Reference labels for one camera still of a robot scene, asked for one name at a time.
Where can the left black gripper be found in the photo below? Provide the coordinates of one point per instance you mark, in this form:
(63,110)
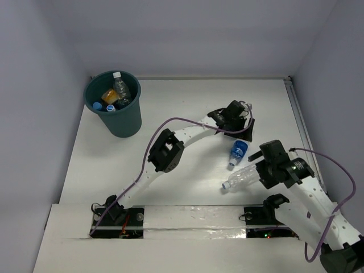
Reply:
(245,128)

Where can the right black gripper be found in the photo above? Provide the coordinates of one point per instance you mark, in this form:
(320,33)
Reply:
(267,180)

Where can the small blue label bottle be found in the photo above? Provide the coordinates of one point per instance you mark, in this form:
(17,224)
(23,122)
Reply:
(237,153)

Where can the clear bottle blue cap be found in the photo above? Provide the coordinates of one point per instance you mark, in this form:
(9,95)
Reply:
(241,179)

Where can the clear crushed bottle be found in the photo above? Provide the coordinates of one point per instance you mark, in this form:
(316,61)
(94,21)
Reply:
(122,90)

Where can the orange juice bottle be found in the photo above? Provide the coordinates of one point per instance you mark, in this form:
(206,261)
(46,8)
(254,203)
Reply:
(110,96)

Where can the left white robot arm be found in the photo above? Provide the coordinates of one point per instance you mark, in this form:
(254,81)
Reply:
(167,145)

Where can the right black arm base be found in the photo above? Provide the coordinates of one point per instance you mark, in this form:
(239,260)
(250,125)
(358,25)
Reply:
(261,222)

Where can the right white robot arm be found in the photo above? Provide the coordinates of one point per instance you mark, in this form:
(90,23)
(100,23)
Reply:
(309,213)

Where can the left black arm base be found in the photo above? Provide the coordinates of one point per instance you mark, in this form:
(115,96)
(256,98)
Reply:
(118,222)

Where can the dark green plastic bin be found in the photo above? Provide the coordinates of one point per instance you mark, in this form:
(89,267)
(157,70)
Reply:
(122,123)

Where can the silver tape strip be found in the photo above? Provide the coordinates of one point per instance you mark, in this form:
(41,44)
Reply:
(193,222)

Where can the metal side rail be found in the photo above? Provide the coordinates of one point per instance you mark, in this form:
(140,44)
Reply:
(312,160)

